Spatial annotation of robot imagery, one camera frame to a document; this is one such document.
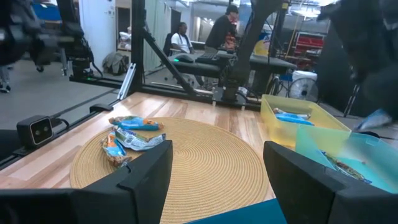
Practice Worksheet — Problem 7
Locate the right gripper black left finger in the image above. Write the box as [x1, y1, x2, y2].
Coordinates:
[0, 139, 174, 224]

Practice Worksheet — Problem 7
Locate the round woven straw placemat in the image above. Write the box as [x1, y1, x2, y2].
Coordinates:
[68, 116, 276, 224]

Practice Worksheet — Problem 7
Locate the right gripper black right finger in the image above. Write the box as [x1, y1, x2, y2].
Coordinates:
[263, 141, 398, 224]

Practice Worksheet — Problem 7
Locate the black camera cable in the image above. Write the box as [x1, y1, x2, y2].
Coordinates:
[51, 116, 71, 129]

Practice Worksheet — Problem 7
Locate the grey tripod stand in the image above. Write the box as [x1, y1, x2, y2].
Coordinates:
[343, 83, 361, 118]

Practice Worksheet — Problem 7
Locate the dark blue plastic tray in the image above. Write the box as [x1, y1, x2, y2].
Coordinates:
[185, 198, 289, 224]

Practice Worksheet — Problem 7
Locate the person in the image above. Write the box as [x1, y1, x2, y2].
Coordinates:
[170, 21, 196, 56]
[203, 4, 241, 54]

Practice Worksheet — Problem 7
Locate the grey bag heap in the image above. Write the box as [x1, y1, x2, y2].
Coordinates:
[102, 51, 130, 76]

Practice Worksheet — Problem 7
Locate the small black table camera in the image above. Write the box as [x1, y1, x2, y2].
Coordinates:
[16, 114, 54, 149]

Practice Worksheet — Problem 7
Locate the dark grey desk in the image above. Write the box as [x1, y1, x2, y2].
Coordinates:
[167, 52, 298, 94]

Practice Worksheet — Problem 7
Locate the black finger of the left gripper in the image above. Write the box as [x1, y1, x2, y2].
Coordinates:
[362, 63, 398, 121]

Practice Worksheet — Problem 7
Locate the blue granola bar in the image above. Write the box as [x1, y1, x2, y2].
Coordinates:
[353, 108, 393, 132]
[275, 113, 315, 126]
[272, 107, 312, 120]

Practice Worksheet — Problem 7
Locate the silver aluminium bar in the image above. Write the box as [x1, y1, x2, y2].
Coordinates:
[117, 63, 137, 101]

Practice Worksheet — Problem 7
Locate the white floor fan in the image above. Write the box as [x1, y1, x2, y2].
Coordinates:
[287, 70, 320, 103]

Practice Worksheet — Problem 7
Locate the red storage shelf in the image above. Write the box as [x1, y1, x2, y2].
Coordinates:
[294, 30, 326, 60]

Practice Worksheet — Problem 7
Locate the black device with green light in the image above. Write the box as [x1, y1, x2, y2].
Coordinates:
[172, 53, 195, 64]

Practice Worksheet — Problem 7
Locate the teal plastic bin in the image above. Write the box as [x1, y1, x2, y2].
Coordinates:
[294, 124, 398, 194]

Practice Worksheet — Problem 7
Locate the black keyboard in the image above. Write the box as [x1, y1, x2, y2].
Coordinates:
[195, 52, 222, 65]

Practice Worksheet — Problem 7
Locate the peanut butter Chewy granola bar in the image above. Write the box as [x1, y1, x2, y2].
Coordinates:
[99, 129, 132, 169]
[108, 115, 165, 132]

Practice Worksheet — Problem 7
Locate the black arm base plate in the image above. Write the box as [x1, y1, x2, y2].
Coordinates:
[211, 86, 262, 111]

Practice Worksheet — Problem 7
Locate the black aluminium table frame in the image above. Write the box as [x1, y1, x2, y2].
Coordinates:
[0, 0, 265, 170]

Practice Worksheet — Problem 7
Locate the yellow plastic bin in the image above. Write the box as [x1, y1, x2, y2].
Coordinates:
[260, 94, 352, 149]

